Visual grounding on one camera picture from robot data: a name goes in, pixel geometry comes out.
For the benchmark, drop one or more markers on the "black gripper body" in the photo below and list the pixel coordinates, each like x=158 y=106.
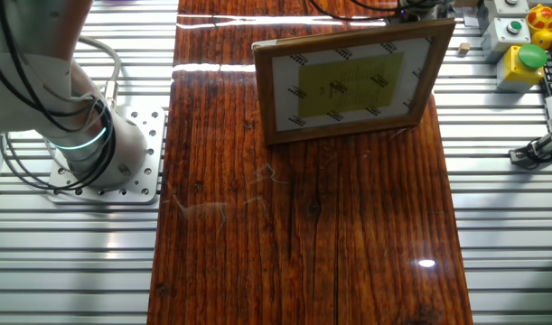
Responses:
x=422 y=9

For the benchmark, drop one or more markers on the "small wooden cube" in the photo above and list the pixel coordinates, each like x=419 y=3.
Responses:
x=464 y=49

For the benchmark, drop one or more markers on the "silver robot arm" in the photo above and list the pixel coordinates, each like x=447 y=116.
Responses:
x=122 y=149

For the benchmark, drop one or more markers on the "grey box white button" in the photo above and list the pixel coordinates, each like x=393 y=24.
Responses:
x=501 y=8

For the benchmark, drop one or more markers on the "grey box green button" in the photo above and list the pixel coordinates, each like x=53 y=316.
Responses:
x=501 y=40

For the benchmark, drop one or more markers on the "yellow box green mushroom button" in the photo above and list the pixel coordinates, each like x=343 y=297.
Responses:
x=512 y=72

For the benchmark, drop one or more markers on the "yellow toy orange spots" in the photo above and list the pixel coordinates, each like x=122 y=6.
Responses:
x=541 y=18

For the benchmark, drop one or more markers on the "wooden picture frame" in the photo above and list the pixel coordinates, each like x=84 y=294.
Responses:
x=348 y=81

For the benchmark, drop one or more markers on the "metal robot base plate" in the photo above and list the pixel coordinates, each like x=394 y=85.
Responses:
x=149 y=180

